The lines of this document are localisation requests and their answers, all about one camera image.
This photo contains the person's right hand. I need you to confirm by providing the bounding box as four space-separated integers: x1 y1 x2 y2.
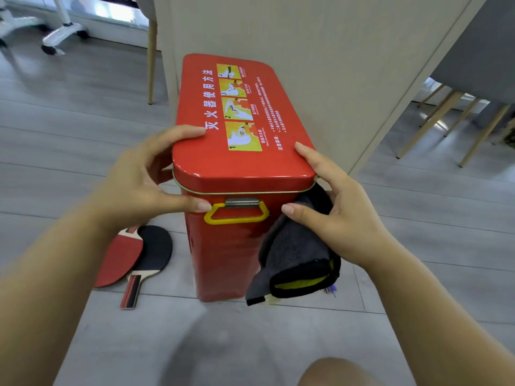
281 142 397 272

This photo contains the black table tennis paddle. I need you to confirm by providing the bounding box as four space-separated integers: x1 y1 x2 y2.
120 225 174 310

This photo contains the person's left forearm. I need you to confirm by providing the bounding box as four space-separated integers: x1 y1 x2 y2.
0 203 117 386

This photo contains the red paddle with red-black handle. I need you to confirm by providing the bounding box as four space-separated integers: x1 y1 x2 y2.
94 225 144 289

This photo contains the person's right forearm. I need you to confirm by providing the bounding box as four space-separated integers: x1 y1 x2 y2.
364 239 515 386

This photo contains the red fire extinguisher box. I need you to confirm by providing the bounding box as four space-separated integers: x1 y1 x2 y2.
172 53 318 303

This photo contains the dark grey cleaning cloth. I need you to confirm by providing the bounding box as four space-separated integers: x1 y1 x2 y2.
245 182 342 307

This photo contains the white folding table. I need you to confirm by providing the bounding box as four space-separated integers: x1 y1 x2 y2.
0 0 47 48
41 0 91 56

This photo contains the person's left hand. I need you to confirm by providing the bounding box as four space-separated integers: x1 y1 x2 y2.
90 124 213 234

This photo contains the person's right leg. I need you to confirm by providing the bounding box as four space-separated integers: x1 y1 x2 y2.
297 357 385 386

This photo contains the grey chair with wooden legs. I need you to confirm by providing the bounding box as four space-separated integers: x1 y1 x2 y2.
135 0 158 106
396 0 515 168

